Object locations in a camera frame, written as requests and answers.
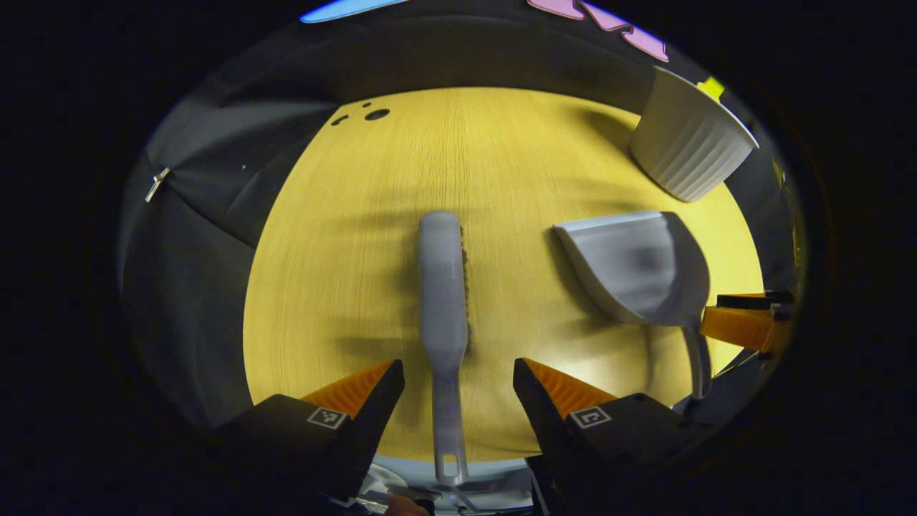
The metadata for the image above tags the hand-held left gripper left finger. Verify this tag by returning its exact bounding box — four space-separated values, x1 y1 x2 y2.
215 358 406 502

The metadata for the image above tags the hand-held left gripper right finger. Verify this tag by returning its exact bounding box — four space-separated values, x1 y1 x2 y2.
513 357 706 516

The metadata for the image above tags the grey plastic dustpan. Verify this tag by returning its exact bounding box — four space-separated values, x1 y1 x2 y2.
552 210 714 401

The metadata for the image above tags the small grey broom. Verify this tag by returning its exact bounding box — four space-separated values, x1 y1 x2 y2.
418 211 471 487

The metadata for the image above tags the white ribbed garbage bin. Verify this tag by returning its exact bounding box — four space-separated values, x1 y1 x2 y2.
629 66 760 204

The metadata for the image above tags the yellow wooden desktop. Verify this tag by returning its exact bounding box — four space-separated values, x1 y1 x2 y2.
242 87 766 463

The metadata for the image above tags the black backdrop cloth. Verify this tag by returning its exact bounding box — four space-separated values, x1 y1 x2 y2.
118 0 803 431

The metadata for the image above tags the silver metal clip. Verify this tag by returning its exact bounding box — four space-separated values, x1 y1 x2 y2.
145 166 171 203

